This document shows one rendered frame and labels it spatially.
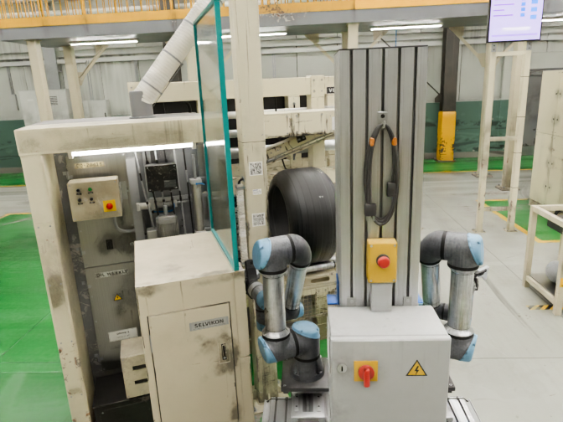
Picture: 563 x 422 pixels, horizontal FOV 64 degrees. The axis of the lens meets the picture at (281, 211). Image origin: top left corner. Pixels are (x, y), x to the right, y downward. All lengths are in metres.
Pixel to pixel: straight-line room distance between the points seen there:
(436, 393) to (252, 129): 1.58
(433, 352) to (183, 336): 0.91
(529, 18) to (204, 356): 5.36
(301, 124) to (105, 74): 10.31
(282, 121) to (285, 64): 9.05
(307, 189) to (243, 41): 0.83
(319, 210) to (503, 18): 4.20
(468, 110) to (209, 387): 11.12
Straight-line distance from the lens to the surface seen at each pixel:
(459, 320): 1.96
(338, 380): 1.42
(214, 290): 1.74
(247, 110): 2.43
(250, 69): 2.44
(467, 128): 12.43
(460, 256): 1.83
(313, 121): 2.83
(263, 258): 1.72
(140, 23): 8.47
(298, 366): 2.04
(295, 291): 1.96
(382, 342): 1.36
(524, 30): 6.22
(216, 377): 1.92
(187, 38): 2.67
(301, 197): 2.43
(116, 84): 12.71
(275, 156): 2.91
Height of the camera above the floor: 1.93
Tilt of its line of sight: 15 degrees down
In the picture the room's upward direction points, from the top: 3 degrees counter-clockwise
